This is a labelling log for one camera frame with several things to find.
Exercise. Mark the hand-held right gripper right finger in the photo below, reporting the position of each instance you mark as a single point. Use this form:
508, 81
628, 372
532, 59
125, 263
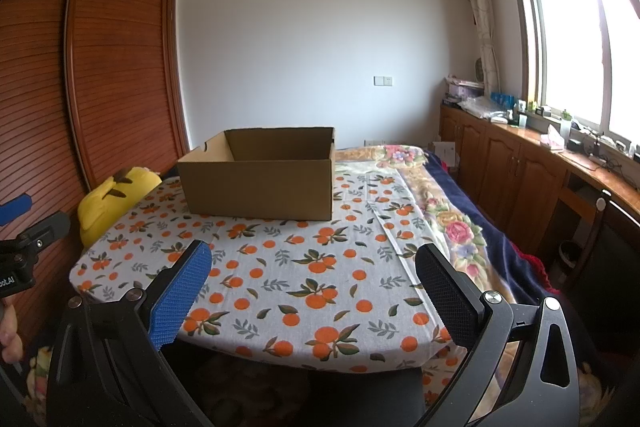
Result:
447, 294

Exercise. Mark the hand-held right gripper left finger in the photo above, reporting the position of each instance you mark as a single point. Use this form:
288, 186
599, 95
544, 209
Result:
180, 294

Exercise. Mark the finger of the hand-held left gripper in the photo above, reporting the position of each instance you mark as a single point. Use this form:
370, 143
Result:
45, 229
15, 208

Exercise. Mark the brown cardboard box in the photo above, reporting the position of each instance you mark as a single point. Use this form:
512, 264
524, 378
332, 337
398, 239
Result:
260, 192

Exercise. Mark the person's left hand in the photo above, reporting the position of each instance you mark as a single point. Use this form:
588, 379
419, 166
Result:
7, 337

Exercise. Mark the yellow plush toy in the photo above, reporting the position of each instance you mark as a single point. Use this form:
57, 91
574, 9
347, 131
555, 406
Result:
105, 207

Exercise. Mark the floral blanket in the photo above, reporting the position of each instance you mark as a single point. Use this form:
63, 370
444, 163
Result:
450, 217

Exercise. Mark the navy blanket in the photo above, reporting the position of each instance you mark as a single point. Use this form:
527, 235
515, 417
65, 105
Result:
500, 237

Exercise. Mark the orange print tablecloth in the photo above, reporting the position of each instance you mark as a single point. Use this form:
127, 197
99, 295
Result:
280, 277

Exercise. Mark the dark trash bin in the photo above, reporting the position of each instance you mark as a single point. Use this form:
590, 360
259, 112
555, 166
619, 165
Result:
570, 259

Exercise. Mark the long wooden cabinet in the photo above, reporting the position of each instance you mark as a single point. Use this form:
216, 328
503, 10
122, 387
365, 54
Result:
500, 167

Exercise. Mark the white paper bag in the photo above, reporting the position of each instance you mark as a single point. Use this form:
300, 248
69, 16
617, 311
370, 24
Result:
445, 153

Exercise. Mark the wooden slatted wardrobe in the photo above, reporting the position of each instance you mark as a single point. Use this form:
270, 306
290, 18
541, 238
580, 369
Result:
115, 82

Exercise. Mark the tissue box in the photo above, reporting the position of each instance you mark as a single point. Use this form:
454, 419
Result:
552, 139

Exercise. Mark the clear plastic bag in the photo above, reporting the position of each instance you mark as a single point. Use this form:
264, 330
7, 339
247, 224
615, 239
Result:
482, 107

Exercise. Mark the row of blue bottles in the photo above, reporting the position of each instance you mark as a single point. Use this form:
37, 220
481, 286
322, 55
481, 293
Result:
501, 98

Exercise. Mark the pile of pink white boxes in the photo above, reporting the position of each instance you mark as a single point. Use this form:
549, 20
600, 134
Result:
462, 89

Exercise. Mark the window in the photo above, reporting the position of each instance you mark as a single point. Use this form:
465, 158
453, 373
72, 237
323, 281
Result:
565, 47

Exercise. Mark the patterned curtain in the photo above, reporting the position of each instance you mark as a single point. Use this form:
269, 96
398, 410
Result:
477, 7

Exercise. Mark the white wall outlet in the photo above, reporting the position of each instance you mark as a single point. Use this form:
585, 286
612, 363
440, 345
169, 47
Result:
374, 142

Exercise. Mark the white wall switch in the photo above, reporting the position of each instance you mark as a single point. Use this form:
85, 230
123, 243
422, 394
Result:
383, 81

